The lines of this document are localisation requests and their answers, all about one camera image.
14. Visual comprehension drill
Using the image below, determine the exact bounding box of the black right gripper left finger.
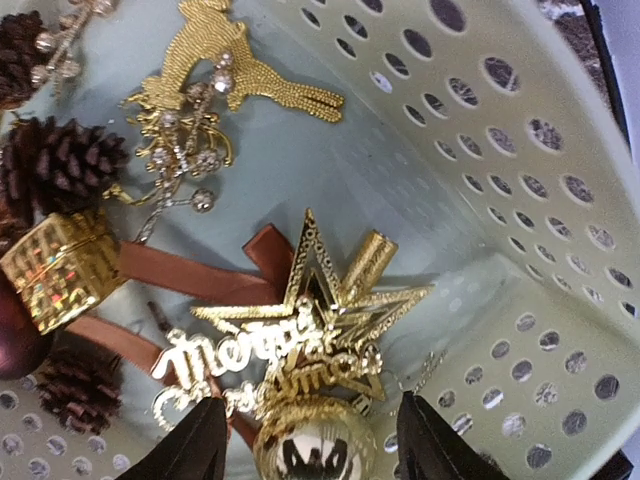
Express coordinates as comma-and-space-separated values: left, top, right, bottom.
118, 398, 228, 480

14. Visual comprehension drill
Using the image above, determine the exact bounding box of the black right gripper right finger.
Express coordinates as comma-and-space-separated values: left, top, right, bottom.
396, 392, 505, 480

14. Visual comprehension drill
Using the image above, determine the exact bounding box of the gold Merry Christmas sign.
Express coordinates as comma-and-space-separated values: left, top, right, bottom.
151, 319, 386, 431

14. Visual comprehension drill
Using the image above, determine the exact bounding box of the gold star tree topper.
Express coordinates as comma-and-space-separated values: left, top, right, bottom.
191, 211, 433, 402

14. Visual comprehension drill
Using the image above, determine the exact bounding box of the brown bauble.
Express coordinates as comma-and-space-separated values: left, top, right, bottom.
0, 276, 54, 380

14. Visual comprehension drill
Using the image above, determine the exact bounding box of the brown ribbon bow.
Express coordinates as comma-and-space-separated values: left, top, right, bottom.
69, 224, 301, 446

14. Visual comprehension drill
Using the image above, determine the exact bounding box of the beige plastic basket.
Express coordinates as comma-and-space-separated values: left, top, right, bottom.
0, 0, 636, 480

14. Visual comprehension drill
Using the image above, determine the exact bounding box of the brown pine cone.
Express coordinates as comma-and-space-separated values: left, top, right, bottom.
1, 10, 57, 110
38, 347, 121, 435

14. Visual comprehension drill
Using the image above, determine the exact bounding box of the gold gift box ornament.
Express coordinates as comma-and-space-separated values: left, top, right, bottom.
1, 209, 125, 335

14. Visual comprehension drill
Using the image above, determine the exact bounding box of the gold beaded sprig ornament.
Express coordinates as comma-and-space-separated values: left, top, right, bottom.
103, 50, 235, 244

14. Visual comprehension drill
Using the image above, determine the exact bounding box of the brown pine cone ornament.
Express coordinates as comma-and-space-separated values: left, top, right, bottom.
1, 117, 129, 226

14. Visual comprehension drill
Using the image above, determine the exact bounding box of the gold glitter reindeer ornament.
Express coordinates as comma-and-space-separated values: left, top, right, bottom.
126, 1, 345, 123

